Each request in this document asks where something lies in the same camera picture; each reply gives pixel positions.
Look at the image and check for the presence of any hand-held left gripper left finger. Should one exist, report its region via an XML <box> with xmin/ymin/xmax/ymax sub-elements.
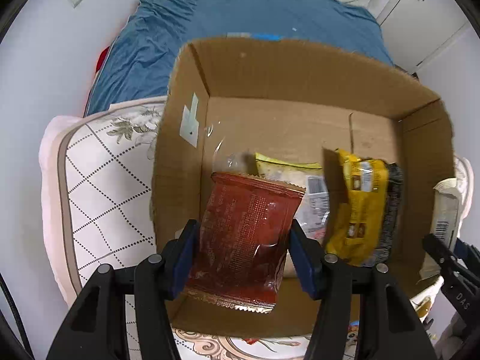
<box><xmin>45</xmin><ymin>219</ymin><xmax>203</xmax><ymax>360</ymax></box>

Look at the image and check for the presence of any white barcode snack packet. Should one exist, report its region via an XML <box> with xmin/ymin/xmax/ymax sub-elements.
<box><xmin>418</xmin><ymin>178</ymin><xmax>464</xmax><ymax>282</ymax></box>

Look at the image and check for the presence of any yellow panda snack packet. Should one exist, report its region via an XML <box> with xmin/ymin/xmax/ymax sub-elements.
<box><xmin>410</xmin><ymin>295</ymin><xmax>436</xmax><ymax>319</ymax></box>

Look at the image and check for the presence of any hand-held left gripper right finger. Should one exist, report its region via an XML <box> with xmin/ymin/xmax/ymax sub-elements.
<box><xmin>287</xmin><ymin>219</ymin><xmax>437</xmax><ymax>360</ymax></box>

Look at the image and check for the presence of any white door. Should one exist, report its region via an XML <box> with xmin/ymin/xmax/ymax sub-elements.
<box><xmin>375</xmin><ymin>0</ymin><xmax>469</xmax><ymax>70</ymax></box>

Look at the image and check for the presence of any dark red snack packet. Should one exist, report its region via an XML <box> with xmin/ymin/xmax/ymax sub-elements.
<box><xmin>185</xmin><ymin>172</ymin><xmax>306</xmax><ymax>314</ymax></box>

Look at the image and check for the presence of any black cable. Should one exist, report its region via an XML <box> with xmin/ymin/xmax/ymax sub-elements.
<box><xmin>0</xmin><ymin>270</ymin><xmax>29</xmax><ymax>349</ymax></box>

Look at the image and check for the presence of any black grey snack packet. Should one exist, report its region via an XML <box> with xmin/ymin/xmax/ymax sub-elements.
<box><xmin>369</xmin><ymin>163</ymin><xmax>405</xmax><ymax>267</ymax></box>

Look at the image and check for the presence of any red cloth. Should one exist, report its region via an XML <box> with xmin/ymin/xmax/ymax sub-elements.
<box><xmin>95</xmin><ymin>47</ymin><xmax>111</xmax><ymax>72</ymax></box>

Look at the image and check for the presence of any blue bed blanket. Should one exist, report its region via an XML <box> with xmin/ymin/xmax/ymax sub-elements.
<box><xmin>84</xmin><ymin>0</ymin><xmax>394</xmax><ymax>117</ymax></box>

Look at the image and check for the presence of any clear plastic wrapper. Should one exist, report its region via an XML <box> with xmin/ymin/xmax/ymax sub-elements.
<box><xmin>212</xmin><ymin>152</ymin><xmax>259</xmax><ymax>177</ymax></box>

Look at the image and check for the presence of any brown cardboard box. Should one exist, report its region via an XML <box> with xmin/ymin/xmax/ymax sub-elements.
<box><xmin>151</xmin><ymin>37</ymin><xmax>456</xmax><ymax>340</ymax></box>

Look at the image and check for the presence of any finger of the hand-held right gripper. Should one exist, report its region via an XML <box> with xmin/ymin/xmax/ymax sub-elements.
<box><xmin>422</xmin><ymin>234</ymin><xmax>480</xmax><ymax>321</ymax></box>
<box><xmin>454</xmin><ymin>239</ymin><xmax>480</xmax><ymax>271</ymax></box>

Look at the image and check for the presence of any orange panda snack packet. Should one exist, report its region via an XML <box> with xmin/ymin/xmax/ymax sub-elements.
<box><xmin>349</xmin><ymin>320</ymin><xmax>365</xmax><ymax>346</ymax></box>

